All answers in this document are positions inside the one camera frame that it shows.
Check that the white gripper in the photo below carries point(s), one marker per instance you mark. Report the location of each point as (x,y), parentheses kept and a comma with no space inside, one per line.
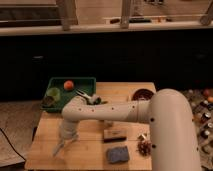
(68,130)

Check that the blue sponge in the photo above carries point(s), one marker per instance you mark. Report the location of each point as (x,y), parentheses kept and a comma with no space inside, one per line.
(117,154)

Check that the orange ball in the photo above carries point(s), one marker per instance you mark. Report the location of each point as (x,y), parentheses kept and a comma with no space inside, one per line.
(68,85)

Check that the light green cup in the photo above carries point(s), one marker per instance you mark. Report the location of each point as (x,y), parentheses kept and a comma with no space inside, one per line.
(54,93)

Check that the wooden block eraser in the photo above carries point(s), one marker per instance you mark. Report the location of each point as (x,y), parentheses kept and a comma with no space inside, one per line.
(114,135)

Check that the dark small cup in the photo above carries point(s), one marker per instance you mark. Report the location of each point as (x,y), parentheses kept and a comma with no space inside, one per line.
(48,101)

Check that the brown pinecone clutter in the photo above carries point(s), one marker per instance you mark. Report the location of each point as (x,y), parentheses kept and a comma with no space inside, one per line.
(144,145)

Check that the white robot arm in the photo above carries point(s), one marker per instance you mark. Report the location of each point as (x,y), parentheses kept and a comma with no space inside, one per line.
(172,130)

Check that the dark red bowl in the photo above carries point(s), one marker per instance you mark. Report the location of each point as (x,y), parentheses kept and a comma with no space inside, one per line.
(142,94)

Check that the green plastic tray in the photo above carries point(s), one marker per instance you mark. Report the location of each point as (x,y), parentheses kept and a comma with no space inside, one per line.
(85,84)

